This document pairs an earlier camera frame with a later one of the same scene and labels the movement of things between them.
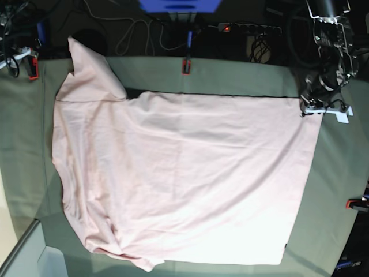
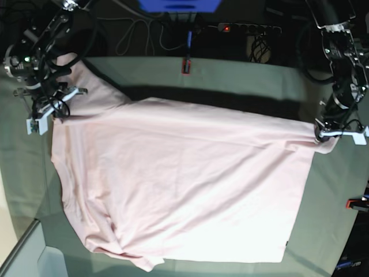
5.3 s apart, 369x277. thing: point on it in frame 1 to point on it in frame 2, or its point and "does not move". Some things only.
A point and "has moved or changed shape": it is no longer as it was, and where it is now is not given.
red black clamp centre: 187,63 does not move
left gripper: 12,60 to 48,103
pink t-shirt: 179,178 has moved or changed shape
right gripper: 314,100 to 324,130
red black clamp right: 362,204 does not move
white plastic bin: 30,257 does not move
